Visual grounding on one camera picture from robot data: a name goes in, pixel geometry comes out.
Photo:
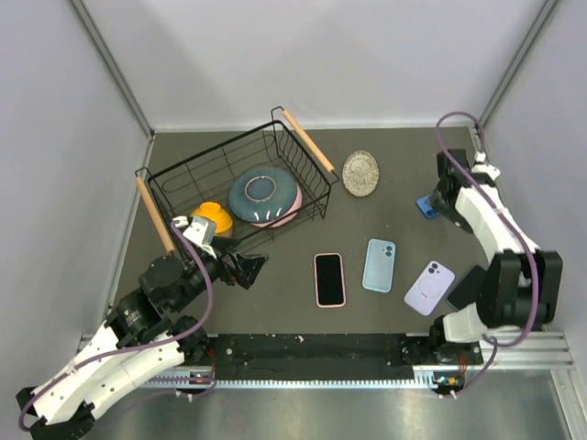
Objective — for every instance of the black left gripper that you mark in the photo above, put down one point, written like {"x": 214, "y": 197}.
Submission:
{"x": 247, "y": 267}

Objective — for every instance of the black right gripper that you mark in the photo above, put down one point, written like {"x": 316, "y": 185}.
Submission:
{"x": 445, "y": 211}

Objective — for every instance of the black smartphone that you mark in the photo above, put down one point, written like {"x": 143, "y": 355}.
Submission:
{"x": 329, "y": 279}

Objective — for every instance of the pink phone case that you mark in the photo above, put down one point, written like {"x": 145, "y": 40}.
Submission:
{"x": 316, "y": 279}

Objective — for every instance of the light blue phone case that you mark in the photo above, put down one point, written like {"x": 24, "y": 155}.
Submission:
{"x": 379, "y": 266}

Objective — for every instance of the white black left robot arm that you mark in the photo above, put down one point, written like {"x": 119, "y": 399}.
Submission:
{"x": 136, "y": 341}

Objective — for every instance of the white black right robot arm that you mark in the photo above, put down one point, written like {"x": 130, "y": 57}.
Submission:
{"x": 520, "y": 287}

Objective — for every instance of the lilac phone case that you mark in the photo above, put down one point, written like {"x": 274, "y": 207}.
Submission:
{"x": 429, "y": 288}

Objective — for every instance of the brown speckled bowl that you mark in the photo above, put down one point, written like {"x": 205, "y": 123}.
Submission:
{"x": 225, "y": 234}

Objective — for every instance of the yellow ribbed bowl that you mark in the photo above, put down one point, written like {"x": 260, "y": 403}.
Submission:
{"x": 217, "y": 213}

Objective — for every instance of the blue glazed ceramic plate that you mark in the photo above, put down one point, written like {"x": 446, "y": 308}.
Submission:
{"x": 262, "y": 194}

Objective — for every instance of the speckled oval dish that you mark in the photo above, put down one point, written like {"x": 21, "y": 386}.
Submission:
{"x": 360, "y": 173}

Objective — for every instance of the pink plate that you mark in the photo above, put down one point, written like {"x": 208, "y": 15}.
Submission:
{"x": 288, "y": 216}

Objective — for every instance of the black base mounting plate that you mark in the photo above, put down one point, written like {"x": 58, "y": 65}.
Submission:
{"x": 315, "y": 356}

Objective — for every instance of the dark green smartphone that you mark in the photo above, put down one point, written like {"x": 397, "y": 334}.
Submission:
{"x": 466, "y": 290}

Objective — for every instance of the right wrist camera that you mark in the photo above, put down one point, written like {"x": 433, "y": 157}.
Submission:
{"x": 483, "y": 171}

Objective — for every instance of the aluminium slotted rail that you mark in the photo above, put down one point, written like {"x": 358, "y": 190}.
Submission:
{"x": 187, "y": 380}

